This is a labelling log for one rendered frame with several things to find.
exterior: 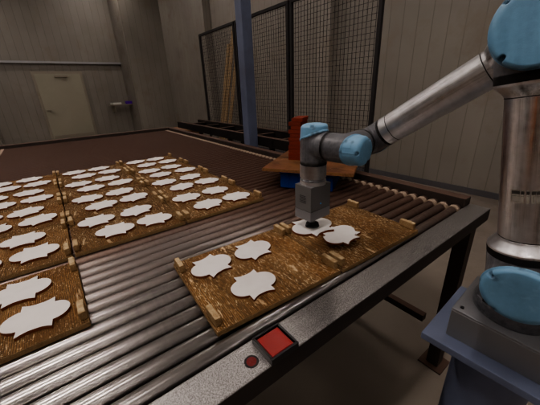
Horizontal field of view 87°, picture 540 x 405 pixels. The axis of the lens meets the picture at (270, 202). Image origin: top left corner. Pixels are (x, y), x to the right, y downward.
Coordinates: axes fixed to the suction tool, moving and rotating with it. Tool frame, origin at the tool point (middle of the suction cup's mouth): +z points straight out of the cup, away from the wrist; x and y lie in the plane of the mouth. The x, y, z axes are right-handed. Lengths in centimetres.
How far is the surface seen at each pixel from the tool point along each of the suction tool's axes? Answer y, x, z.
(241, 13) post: -99, -172, -98
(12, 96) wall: 77, -1132, -46
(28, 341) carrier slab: 73, -21, 11
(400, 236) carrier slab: -34.8, 11.5, 11.2
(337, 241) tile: -11.7, 0.8, 8.7
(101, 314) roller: 58, -22, 13
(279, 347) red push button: 29.7, 18.1, 11.9
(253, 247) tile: 10.0, -18.1, 10.3
